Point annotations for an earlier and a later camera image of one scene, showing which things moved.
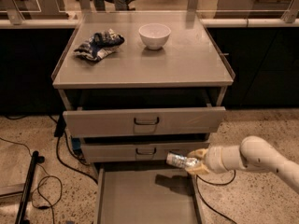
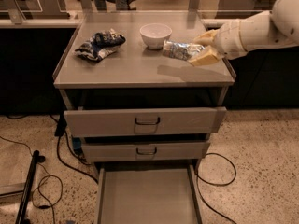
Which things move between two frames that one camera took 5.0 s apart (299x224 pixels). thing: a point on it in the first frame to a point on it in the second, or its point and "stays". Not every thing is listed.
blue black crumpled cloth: [101, 44] stays
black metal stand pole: [22, 208] stays
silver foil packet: [179, 161] to [180, 50]
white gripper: [214, 160] to [228, 38]
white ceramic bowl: [154, 35] stays
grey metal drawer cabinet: [136, 87] stays
